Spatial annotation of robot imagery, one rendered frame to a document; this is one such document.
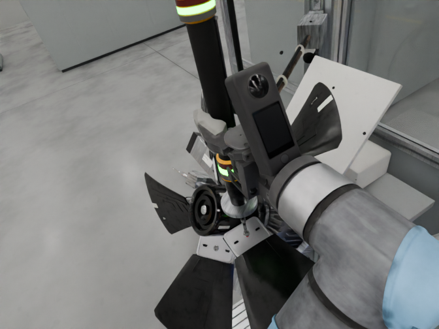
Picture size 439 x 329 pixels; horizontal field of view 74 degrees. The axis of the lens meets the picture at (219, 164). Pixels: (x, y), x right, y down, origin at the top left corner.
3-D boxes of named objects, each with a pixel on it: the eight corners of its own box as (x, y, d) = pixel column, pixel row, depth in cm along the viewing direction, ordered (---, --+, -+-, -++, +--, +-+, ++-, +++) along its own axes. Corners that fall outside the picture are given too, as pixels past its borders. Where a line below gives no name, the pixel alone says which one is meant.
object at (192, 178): (191, 184, 99) (194, 172, 98) (201, 189, 94) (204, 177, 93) (184, 183, 97) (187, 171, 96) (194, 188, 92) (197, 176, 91)
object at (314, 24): (304, 38, 96) (304, 10, 91) (326, 37, 93) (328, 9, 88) (296, 51, 90) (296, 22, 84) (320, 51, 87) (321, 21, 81)
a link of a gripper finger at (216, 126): (187, 144, 47) (225, 169, 41) (178, 113, 43) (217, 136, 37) (202, 134, 48) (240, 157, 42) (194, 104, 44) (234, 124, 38)
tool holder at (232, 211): (234, 180, 61) (225, 144, 55) (266, 187, 58) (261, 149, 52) (215, 213, 55) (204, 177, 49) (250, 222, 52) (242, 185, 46)
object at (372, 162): (353, 153, 121) (355, 131, 114) (387, 173, 110) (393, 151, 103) (321, 172, 117) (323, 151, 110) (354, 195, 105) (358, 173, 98)
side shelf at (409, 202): (348, 155, 125) (349, 149, 123) (432, 206, 100) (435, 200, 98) (304, 181, 119) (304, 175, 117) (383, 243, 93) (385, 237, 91)
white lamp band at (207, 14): (191, 10, 36) (189, 4, 36) (223, 8, 34) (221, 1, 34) (172, 23, 33) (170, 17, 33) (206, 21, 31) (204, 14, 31)
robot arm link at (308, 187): (302, 209, 25) (370, 166, 27) (270, 180, 28) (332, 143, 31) (302, 254, 30) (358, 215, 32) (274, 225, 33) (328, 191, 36)
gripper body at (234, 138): (224, 177, 43) (276, 233, 34) (212, 130, 37) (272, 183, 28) (266, 153, 45) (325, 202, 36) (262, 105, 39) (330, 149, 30)
